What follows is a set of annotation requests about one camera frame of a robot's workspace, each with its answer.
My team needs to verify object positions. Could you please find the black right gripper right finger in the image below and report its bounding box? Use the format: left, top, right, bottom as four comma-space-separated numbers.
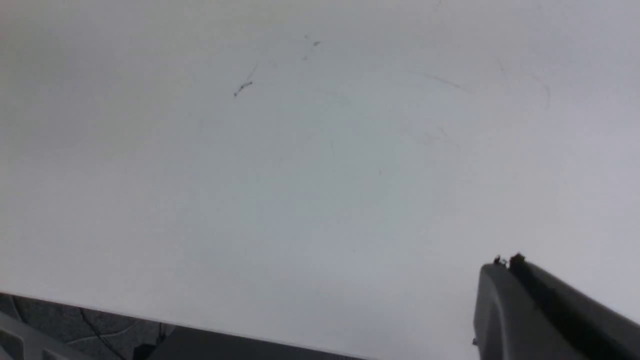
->
509, 253, 639, 360

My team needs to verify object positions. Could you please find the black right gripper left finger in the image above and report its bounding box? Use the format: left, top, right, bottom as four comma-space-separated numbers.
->
472, 263, 587, 360

